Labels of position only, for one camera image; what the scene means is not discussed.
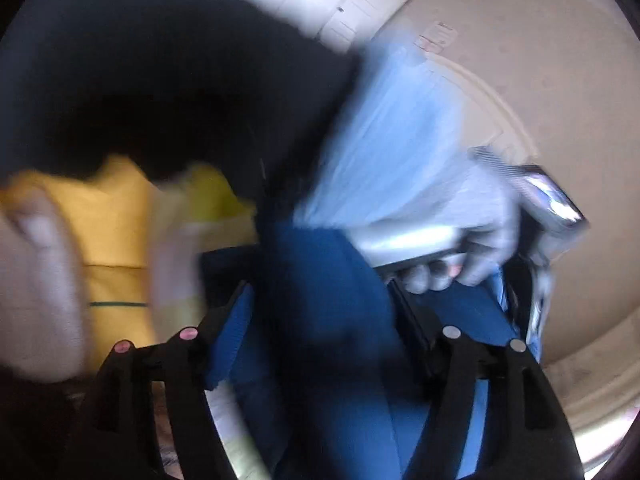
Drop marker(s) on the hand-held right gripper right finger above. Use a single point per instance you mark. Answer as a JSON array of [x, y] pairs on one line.
[[420, 330]]

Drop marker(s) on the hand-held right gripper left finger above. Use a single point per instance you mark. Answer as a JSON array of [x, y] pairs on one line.
[[232, 330]]

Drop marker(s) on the blue puffer jacket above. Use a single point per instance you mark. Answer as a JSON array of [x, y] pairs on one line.
[[320, 310]]

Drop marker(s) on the person's left forearm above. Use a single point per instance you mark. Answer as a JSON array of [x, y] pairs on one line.
[[395, 140]]

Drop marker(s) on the person's left hand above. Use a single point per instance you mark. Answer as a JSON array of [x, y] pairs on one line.
[[485, 240]]

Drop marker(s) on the pale cloth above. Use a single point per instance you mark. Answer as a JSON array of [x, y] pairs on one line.
[[35, 285]]

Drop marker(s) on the dark cloth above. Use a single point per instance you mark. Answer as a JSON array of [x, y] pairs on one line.
[[150, 85]]

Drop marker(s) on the wall switch plate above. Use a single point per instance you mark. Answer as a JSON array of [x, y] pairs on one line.
[[438, 36]]

